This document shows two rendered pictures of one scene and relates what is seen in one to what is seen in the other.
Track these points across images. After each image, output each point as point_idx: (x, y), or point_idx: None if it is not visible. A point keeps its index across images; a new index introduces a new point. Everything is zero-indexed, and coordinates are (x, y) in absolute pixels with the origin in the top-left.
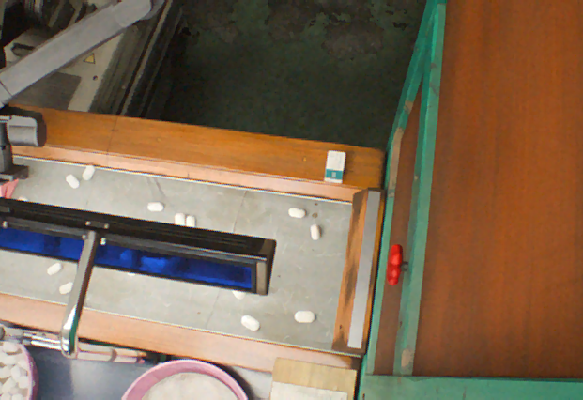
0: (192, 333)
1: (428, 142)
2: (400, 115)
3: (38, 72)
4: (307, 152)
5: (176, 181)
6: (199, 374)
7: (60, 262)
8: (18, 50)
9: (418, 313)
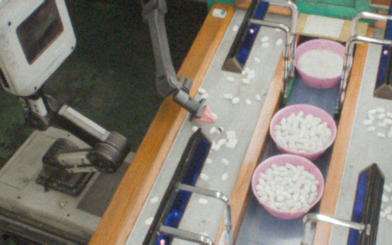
0: (282, 55)
1: None
2: None
3: (168, 54)
4: (210, 21)
5: (212, 63)
6: (298, 60)
7: (244, 102)
8: (77, 188)
9: None
